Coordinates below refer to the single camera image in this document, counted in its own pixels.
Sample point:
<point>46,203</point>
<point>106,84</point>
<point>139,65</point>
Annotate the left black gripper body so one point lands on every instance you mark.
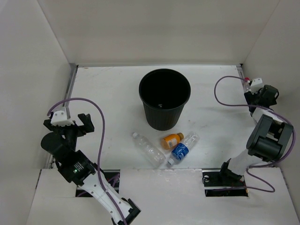
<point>76,127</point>

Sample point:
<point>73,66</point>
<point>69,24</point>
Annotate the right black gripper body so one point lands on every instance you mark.
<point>250,98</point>

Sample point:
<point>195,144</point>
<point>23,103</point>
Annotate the red label clear bottle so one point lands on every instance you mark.
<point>246,84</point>

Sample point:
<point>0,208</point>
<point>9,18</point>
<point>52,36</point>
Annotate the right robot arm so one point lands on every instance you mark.
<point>281,132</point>

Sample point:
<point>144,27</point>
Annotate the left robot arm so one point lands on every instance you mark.
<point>76,168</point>

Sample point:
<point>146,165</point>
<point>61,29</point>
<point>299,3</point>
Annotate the black plastic waste bin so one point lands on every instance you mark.
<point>164,93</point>

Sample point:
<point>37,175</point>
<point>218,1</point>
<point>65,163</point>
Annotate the clear unlabelled plastic bottle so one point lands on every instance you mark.
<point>149,150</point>

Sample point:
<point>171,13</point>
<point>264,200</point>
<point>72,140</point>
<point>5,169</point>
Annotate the orange juice bottle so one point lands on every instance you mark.
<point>171,141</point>

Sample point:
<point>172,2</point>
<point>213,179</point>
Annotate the blue label water bottle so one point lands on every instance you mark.
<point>182,149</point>

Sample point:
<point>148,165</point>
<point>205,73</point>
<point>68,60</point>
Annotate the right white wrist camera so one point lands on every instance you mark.
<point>256,85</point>

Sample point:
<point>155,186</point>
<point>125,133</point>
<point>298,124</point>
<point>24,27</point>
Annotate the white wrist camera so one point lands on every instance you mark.
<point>60,119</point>
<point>256,85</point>

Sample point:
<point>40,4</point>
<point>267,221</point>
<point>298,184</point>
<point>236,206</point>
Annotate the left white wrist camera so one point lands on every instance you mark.
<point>60,119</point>

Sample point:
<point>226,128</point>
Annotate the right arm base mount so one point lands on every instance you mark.
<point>218,185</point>

